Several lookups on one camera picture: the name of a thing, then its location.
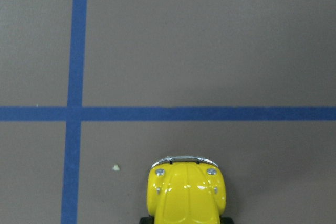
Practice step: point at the blue tape grid lines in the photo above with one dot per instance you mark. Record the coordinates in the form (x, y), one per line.
(73, 114)

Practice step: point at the yellow beetle toy car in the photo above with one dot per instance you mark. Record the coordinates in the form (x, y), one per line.
(185, 189)

